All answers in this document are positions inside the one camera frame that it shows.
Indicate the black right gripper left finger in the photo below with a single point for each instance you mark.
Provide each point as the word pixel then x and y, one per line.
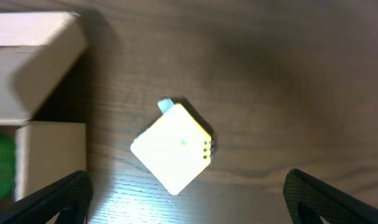
pixel 68 199

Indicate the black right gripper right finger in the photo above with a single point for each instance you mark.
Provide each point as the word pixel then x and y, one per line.
pixel 310 200

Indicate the green tape roll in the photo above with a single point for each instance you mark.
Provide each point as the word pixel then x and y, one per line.
pixel 7 164

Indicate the yellow sticky note pad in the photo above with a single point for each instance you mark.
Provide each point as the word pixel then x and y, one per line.
pixel 178 146

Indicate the brown cardboard box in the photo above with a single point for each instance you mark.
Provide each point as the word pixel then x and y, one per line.
pixel 37 49

